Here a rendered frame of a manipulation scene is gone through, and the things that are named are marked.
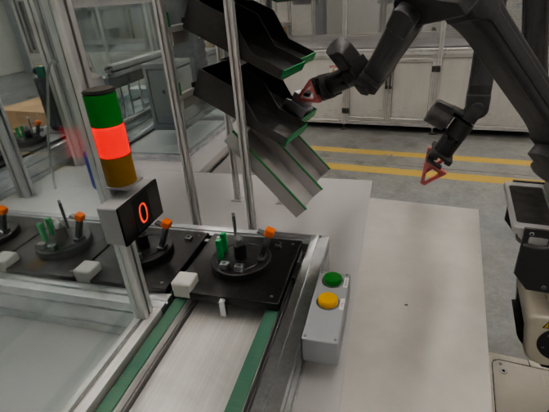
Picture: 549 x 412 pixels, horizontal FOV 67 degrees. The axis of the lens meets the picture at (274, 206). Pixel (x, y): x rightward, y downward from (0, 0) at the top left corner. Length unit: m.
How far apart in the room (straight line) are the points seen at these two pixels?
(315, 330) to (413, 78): 4.20
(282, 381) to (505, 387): 1.11
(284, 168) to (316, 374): 0.58
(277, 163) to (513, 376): 1.13
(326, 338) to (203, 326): 0.27
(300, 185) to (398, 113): 3.80
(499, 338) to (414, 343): 1.39
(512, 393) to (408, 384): 0.87
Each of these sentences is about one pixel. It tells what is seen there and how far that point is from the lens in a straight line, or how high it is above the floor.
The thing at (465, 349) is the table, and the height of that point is 0.86.
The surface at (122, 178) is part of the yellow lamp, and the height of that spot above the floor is 1.28.
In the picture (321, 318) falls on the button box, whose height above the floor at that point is 0.96.
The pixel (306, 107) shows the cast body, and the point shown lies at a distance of 1.23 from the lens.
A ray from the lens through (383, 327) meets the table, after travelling 0.98.
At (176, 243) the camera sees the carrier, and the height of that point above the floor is 0.97.
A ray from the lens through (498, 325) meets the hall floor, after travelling 2.38.
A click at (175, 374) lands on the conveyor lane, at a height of 0.92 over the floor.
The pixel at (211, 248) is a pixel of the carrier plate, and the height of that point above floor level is 0.97.
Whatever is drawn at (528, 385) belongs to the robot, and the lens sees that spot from 1.76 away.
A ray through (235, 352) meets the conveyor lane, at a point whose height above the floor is 0.92.
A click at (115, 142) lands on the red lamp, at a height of 1.34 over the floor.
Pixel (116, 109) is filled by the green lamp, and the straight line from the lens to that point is 0.70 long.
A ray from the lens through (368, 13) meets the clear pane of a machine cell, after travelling 4.82.
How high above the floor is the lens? 1.53
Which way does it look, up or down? 28 degrees down
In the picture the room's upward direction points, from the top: 4 degrees counter-clockwise
